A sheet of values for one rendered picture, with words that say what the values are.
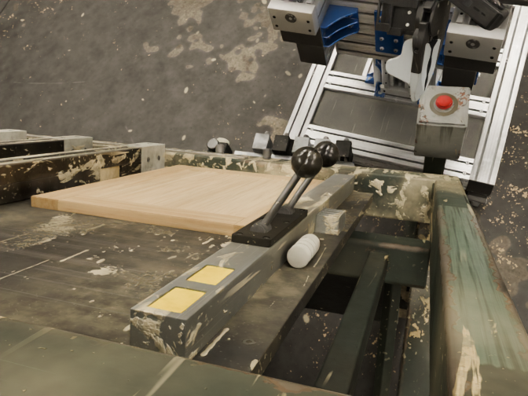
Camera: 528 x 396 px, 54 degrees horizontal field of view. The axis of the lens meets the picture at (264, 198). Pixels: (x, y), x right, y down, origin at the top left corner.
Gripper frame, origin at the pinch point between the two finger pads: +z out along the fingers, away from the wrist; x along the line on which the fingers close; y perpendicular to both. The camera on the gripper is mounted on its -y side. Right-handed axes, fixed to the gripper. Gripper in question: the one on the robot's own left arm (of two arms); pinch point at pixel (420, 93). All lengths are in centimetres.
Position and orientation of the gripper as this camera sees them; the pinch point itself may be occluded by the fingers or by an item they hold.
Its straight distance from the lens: 82.1
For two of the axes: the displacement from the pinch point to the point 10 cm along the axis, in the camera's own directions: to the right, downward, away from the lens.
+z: -0.4, 8.8, 4.7
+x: -5.9, 3.6, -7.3
